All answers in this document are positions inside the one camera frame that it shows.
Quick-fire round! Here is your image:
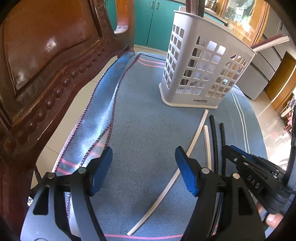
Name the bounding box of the light wooden chopstick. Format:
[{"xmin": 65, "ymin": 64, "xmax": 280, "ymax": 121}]
[{"xmin": 248, "ymin": 36, "xmax": 290, "ymax": 54}]

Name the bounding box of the dark red chopstick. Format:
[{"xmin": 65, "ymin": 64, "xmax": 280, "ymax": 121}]
[
  {"xmin": 185, "ymin": 0, "xmax": 198, "ymax": 15},
  {"xmin": 251, "ymin": 34, "xmax": 283, "ymax": 49}
]

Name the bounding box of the dark brown chopstick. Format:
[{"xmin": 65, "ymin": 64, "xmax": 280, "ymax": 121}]
[{"xmin": 197, "ymin": 0, "xmax": 205, "ymax": 18}]

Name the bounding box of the operator hand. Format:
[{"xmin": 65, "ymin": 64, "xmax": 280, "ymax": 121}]
[{"xmin": 256, "ymin": 202, "xmax": 283, "ymax": 228}]

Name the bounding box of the short cream chopstick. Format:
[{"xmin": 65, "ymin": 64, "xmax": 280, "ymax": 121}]
[{"xmin": 203, "ymin": 125, "xmax": 212, "ymax": 170}]

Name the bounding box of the long cream chopstick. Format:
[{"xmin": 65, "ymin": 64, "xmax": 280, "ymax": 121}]
[{"xmin": 127, "ymin": 109, "xmax": 209, "ymax": 236}]

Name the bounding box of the blue striped table cloth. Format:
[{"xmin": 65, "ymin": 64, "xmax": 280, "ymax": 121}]
[{"xmin": 52, "ymin": 51, "xmax": 268, "ymax": 241}]

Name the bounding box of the grey drawer unit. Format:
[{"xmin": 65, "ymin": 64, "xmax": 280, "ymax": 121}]
[{"xmin": 236, "ymin": 9, "xmax": 289, "ymax": 100}]

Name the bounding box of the white plastic utensil basket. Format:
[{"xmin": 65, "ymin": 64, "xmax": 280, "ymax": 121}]
[{"xmin": 159, "ymin": 10, "xmax": 255, "ymax": 109}]

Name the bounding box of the brown wooden chair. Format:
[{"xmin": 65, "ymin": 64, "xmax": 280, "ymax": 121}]
[{"xmin": 1, "ymin": 1, "xmax": 134, "ymax": 235}]

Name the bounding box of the teal cabinet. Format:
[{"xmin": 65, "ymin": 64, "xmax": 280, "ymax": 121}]
[{"xmin": 105, "ymin": 0, "xmax": 228, "ymax": 53}]

